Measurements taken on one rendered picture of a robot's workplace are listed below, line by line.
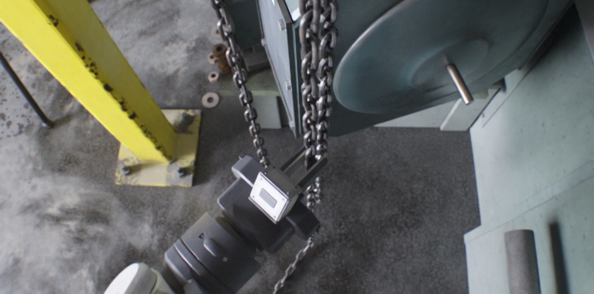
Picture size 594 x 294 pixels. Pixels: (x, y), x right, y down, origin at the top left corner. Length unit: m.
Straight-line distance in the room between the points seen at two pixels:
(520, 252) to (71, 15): 0.81
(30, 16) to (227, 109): 0.72
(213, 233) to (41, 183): 1.02
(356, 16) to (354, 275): 0.79
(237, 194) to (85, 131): 0.98
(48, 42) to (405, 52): 0.56
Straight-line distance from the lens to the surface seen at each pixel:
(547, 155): 0.93
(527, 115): 1.01
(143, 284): 0.48
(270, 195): 0.45
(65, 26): 0.76
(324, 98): 0.48
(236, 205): 0.49
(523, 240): 0.75
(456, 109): 1.19
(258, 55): 0.94
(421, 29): 0.55
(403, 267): 1.18
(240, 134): 1.26
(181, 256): 0.48
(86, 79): 0.88
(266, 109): 1.15
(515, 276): 0.74
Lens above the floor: 1.15
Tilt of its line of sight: 66 degrees down
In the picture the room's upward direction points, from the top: 5 degrees counter-clockwise
